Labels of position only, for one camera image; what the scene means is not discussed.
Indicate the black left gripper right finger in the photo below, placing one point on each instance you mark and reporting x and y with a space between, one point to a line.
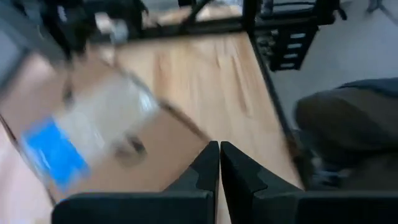
255 196

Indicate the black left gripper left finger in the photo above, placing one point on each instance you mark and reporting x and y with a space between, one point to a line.
186 199

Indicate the brown cardboard shipping box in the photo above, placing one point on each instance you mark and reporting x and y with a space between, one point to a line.
109 124

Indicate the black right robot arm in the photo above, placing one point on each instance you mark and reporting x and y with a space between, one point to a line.
84 25

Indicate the person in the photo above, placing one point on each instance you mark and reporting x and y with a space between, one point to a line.
348 130

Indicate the black slotted equipment rack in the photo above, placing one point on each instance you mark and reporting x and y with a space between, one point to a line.
292 46

